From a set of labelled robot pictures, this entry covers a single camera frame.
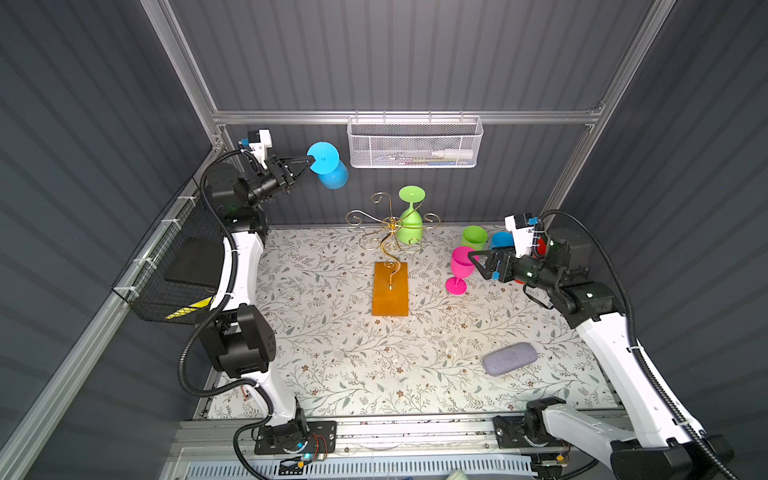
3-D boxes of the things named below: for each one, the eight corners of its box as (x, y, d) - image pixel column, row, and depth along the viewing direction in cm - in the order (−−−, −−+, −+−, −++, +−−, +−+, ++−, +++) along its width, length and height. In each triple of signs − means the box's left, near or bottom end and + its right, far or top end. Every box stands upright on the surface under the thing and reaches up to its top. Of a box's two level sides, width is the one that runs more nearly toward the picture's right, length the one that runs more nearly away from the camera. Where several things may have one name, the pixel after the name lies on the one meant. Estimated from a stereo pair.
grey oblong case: (489, 377, 85) (492, 373, 82) (479, 359, 88) (482, 354, 85) (536, 360, 88) (541, 355, 85) (525, 343, 91) (530, 338, 88)
